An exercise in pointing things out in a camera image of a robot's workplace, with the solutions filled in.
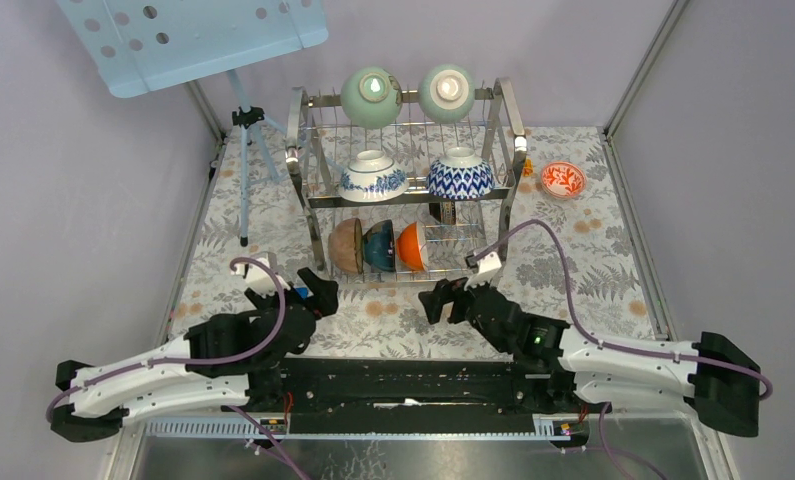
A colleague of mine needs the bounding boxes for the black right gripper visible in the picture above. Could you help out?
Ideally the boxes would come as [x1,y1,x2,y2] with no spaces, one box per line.
[417,270,510,353]

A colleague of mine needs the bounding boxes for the small yellow object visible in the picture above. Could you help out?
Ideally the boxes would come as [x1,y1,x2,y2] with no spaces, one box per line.
[522,158,534,177]

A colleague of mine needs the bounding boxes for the floral tablecloth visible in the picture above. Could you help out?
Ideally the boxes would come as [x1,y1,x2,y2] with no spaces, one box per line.
[169,127,657,360]

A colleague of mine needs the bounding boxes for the right green celadon bowl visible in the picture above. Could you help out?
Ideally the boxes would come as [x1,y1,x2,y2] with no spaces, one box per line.
[417,64,475,124]

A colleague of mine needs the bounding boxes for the orange bowl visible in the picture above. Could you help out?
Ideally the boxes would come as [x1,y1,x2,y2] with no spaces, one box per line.
[396,222,429,271]

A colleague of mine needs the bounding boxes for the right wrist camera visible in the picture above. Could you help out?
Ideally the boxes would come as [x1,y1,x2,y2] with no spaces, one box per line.
[464,251,503,290]

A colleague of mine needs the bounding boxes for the white blue floral bowl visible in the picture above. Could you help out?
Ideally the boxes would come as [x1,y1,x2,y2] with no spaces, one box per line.
[337,150,410,203]

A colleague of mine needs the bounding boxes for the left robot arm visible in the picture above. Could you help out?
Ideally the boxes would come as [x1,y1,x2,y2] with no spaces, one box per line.
[45,257,339,443]

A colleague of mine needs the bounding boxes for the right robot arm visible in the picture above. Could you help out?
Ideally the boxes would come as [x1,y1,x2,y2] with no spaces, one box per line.
[418,278,762,438]

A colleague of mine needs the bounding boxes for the light blue music stand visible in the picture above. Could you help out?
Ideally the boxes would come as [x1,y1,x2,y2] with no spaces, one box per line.
[55,0,330,248]

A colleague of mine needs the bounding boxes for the blue white zigzag bowl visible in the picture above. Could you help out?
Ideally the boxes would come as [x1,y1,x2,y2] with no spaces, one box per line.
[427,147,496,200]

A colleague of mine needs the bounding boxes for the brown speckled bowl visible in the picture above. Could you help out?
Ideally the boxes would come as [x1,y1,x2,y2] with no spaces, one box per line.
[328,217,363,274]

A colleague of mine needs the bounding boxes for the green celadon bowl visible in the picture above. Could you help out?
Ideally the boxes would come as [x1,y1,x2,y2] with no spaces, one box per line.
[340,66,402,130]
[417,64,475,124]

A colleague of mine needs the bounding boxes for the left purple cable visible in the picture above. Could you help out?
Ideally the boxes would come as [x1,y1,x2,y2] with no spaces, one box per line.
[44,256,312,480]

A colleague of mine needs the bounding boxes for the red white coral bowl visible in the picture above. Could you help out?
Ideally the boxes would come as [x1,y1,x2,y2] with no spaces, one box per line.
[540,162,587,199]

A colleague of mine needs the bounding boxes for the steel two-tier dish rack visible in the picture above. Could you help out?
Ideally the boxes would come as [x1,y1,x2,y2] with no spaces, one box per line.
[285,77,528,289]

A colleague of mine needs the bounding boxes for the teal blue bowl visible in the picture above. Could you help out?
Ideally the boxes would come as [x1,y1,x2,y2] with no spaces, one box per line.
[363,220,396,273]

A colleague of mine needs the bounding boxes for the left green celadon bowl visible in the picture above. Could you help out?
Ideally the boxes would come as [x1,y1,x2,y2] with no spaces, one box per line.
[340,66,402,130]

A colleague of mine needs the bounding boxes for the dark patterned bowl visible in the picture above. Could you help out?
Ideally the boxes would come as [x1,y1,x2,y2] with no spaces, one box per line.
[428,202,457,225]

